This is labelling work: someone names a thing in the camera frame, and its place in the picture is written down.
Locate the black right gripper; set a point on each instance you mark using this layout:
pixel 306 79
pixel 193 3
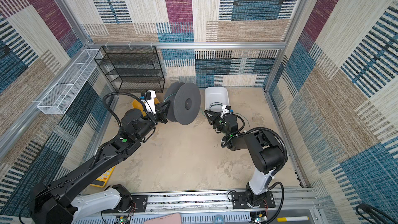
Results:
pixel 212 118

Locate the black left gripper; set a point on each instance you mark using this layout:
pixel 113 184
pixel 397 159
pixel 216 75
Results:
pixel 161 114

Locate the grey perforated cable spool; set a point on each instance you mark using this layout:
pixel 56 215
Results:
pixel 185 102

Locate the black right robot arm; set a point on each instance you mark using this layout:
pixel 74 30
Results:
pixel 266 148

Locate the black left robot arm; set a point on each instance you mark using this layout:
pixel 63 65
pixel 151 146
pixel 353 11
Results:
pixel 59 202

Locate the white plastic tub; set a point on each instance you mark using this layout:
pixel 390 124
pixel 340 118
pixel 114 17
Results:
pixel 215 98

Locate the yellow plastic tub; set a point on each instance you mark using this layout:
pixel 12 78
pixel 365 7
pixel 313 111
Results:
pixel 137 105

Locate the yellow perforated plastic piece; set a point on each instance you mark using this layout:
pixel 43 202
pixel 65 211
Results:
pixel 102 180

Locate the pink object at bottom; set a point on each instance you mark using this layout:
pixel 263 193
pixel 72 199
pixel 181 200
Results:
pixel 168 219

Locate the yellow white marker pen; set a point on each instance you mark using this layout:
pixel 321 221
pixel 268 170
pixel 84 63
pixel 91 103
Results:
pixel 293 219

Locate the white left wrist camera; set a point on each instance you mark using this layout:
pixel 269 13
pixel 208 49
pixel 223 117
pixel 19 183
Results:
pixel 148 99

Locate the black wire mesh shelf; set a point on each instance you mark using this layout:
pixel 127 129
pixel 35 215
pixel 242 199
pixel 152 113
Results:
pixel 131 68

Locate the white wire mesh basket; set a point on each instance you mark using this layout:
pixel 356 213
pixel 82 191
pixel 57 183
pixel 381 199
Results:
pixel 60 97

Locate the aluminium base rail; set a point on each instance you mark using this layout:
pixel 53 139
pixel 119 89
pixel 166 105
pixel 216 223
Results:
pixel 218 206

